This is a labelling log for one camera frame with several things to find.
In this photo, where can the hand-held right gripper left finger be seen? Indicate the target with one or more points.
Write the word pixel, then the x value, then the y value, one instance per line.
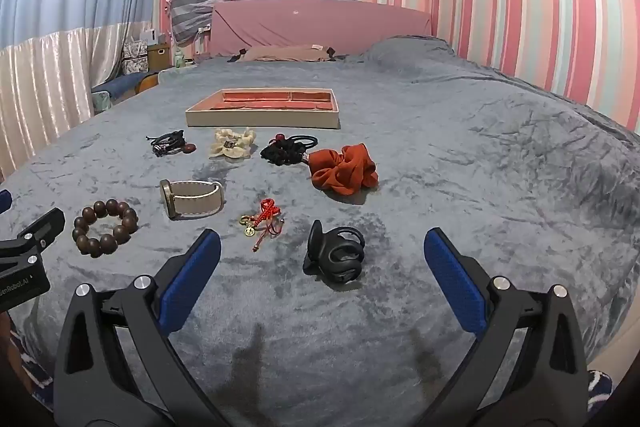
pixel 192 282

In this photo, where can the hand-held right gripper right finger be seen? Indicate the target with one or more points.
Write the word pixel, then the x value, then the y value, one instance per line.
pixel 455 282

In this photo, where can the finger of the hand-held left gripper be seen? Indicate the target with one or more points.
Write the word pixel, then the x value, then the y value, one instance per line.
pixel 4 201
pixel 35 232

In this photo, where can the red knot coin charm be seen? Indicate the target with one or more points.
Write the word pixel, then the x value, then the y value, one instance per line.
pixel 267 217

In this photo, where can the black hair claw clip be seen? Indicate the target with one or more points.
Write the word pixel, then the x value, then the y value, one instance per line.
pixel 325 257

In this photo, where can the cream scrunchie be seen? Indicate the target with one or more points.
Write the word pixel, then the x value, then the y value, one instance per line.
pixel 231 144

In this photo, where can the orange-red scrunchie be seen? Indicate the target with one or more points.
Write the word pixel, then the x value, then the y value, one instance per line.
pixel 345 172

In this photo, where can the jewelry tray with red lining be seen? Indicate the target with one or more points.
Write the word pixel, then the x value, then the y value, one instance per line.
pixel 265 107

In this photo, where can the blue patterned rug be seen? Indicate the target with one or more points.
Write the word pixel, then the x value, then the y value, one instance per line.
pixel 30 357
pixel 600 389

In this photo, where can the white sheer curtain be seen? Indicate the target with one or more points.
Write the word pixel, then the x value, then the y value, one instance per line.
pixel 45 87

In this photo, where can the grey plush blanket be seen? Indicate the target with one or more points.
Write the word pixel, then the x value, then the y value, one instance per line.
pixel 475 147

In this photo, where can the blue cloth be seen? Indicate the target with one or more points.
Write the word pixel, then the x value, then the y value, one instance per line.
pixel 117 86

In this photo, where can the patterned storage box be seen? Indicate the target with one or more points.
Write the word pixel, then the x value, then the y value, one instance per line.
pixel 135 57

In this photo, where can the brown cardboard box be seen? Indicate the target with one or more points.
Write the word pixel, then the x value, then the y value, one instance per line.
pixel 159 56

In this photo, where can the white box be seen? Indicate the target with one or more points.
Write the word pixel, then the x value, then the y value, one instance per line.
pixel 149 37

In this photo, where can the green bottle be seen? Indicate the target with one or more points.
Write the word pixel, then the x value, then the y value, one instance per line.
pixel 178 58

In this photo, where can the tan pillow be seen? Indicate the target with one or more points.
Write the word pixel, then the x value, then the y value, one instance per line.
pixel 290 53

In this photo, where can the pink headboard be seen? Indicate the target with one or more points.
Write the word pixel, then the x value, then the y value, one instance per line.
pixel 320 24

